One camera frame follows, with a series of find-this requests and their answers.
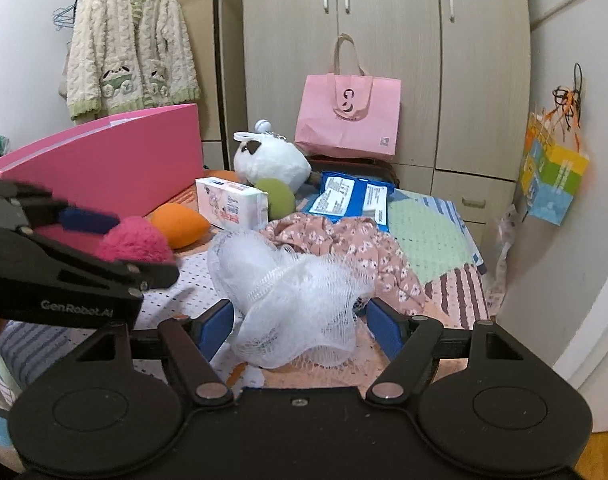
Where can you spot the beige wooden wardrobe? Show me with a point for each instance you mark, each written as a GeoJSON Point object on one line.
{"type": "Point", "coordinates": [383, 20]}

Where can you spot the pink floral cloth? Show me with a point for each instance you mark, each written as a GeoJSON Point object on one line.
{"type": "Point", "coordinates": [354, 245]}

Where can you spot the pink storage box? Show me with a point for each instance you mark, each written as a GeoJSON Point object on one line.
{"type": "Point", "coordinates": [109, 160]}

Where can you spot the white mesh bath pouf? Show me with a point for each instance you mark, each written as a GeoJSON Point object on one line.
{"type": "Point", "coordinates": [284, 295]}

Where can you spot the green plush ball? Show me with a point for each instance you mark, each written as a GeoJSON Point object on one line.
{"type": "Point", "coordinates": [279, 199]}

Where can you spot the white plastic bag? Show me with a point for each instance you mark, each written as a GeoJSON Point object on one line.
{"type": "Point", "coordinates": [508, 230]}

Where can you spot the white round plush toy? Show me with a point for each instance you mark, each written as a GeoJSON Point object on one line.
{"type": "Point", "coordinates": [274, 160]}

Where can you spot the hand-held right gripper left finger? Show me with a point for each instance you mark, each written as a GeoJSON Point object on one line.
{"type": "Point", "coordinates": [219, 327]}

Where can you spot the cream knit cardigan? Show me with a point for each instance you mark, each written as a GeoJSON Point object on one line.
{"type": "Point", "coordinates": [129, 45]}

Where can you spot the white door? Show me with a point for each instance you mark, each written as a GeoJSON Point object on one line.
{"type": "Point", "coordinates": [598, 360]}

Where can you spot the colourful paper gift bag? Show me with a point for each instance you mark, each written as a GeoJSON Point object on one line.
{"type": "Point", "coordinates": [551, 180]}

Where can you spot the blue wet wipes pack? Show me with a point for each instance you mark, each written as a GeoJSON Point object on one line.
{"type": "Point", "coordinates": [341, 195]}

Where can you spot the patchwork blanket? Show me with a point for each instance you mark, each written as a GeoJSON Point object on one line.
{"type": "Point", "coordinates": [423, 230]}

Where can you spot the black suitcase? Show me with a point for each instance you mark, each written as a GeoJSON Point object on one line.
{"type": "Point", "coordinates": [364, 167]}

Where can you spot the pink tote bag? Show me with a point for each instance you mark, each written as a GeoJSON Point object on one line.
{"type": "Point", "coordinates": [349, 115]}

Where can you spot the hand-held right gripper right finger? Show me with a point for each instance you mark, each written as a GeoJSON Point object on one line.
{"type": "Point", "coordinates": [383, 327]}

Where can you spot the white pink tissue pack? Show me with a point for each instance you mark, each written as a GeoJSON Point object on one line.
{"type": "Point", "coordinates": [231, 205]}

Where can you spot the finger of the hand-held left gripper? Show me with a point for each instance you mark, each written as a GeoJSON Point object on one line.
{"type": "Point", "coordinates": [149, 274]}
{"type": "Point", "coordinates": [89, 221]}

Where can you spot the magenta fluffy plush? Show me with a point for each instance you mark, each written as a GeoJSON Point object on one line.
{"type": "Point", "coordinates": [134, 240]}

